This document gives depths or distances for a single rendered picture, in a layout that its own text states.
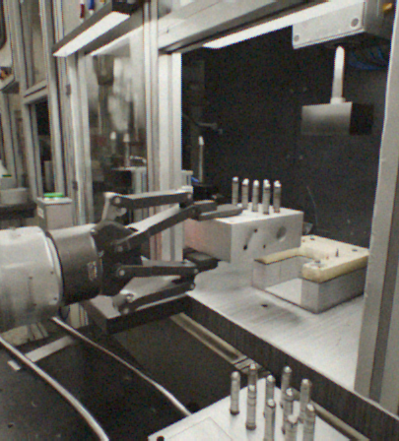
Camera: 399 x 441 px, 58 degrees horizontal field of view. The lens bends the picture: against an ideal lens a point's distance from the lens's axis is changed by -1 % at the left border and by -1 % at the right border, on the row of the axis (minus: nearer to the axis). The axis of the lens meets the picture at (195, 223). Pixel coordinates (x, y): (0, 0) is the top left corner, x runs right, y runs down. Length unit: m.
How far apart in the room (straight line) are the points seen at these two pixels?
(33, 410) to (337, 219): 0.73
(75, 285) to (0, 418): 0.47
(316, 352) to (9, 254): 0.34
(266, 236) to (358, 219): 0.44
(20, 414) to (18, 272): 0.48
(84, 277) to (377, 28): 0.49
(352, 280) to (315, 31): 0.37
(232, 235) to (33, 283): 0.21
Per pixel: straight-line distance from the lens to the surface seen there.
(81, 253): 0.35
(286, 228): 0.48
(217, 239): 0.44
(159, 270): 0.41
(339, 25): 0.59
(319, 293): 0.55
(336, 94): 0.62
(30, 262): 0.33
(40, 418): 0.76
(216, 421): 0.34
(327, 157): 0.90
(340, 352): 0.48
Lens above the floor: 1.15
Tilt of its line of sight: 13 degrees down
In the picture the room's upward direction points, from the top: straight up
